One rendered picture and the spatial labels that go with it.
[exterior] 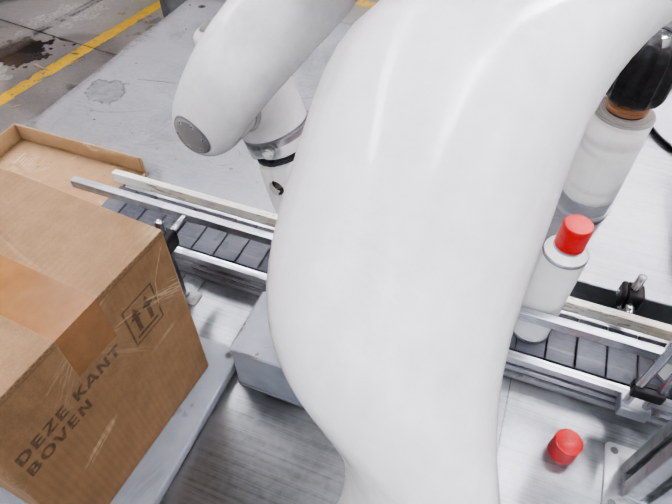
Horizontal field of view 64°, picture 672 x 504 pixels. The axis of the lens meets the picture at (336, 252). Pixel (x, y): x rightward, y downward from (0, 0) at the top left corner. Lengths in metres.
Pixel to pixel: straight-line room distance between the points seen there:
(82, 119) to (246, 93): 0.82
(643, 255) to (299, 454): 0.60
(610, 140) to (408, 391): 0.73
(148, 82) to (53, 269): 0.87
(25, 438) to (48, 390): 0.04
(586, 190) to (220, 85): 0.60
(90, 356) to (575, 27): 0.48
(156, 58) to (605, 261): 1.10
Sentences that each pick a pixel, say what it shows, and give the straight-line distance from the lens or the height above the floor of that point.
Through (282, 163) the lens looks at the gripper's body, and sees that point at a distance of 0.66.
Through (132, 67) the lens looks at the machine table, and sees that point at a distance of 1.45.
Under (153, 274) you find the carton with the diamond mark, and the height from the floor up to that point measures 1.08.
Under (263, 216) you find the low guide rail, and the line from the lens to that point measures 0.85.
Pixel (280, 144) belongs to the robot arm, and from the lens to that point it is 0.64.
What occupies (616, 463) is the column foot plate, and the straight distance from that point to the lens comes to 0.80.
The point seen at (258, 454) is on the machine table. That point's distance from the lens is 0.73.
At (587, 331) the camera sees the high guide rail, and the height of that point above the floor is 0.96.
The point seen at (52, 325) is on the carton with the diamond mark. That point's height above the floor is 1.12.
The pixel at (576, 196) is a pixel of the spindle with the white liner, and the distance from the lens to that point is 0.94.
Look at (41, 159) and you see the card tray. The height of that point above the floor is 0.83.
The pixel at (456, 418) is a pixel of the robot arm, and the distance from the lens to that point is 0.19.
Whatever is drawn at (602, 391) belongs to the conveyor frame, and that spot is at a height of 0.87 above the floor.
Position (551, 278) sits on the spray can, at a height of 1.02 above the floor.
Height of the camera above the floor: 1.51
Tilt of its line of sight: 49 degrees down
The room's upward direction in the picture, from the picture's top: straight up
